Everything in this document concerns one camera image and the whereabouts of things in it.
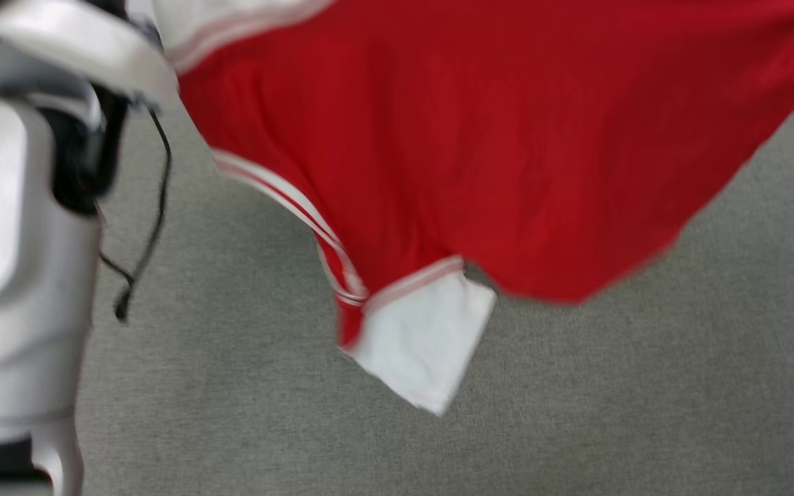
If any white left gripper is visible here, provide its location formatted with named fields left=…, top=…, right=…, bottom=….
left=0, top=0, right=179, bottom=105

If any red and white jersey garment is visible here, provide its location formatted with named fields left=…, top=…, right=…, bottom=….
left=151, top=0, right=794, bottom=418

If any thin black cable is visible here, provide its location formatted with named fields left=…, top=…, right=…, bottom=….
left=97, top=105, right=174, bottom=324

